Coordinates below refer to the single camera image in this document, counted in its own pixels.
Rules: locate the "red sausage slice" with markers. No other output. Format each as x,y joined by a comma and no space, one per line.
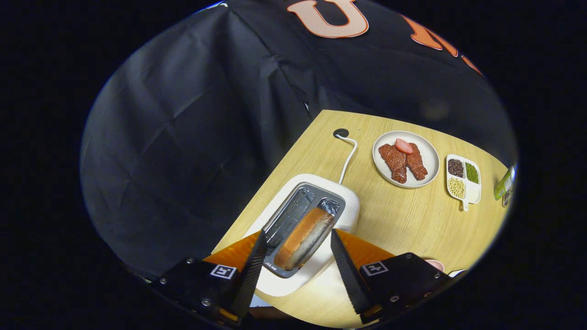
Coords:
404,146

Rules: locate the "brown meat piece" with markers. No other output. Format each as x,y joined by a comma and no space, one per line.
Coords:
395,162
416,164

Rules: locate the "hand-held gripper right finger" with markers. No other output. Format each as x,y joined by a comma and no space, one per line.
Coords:
348,275

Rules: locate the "black backdrop cloth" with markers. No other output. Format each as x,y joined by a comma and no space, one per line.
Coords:
183,137

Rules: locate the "large white plate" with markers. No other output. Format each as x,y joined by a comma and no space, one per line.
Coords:
456,273

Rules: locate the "pile of green beans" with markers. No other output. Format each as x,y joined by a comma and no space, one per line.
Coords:
472,173

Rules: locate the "green label drink bottle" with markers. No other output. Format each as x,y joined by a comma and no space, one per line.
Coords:
503,185

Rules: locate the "metal utensil holder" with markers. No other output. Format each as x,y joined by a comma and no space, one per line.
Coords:
508,197

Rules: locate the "pile of yellow beans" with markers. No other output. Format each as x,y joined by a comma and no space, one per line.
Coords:
456,187

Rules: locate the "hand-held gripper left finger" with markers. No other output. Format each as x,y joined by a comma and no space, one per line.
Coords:
252,279

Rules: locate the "brown toast slice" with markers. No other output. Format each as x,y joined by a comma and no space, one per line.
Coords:
302,238

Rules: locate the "pile of dark beans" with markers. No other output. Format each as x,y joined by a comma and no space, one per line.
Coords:
455,167

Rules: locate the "white divided dish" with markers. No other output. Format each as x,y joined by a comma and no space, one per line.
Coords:
473,192

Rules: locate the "white toaster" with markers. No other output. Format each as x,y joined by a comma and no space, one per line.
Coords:
352,204

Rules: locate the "small white meat plate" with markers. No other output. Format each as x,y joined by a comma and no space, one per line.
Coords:
429,158

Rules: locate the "pink plate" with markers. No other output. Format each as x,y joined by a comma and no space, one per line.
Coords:
435,265

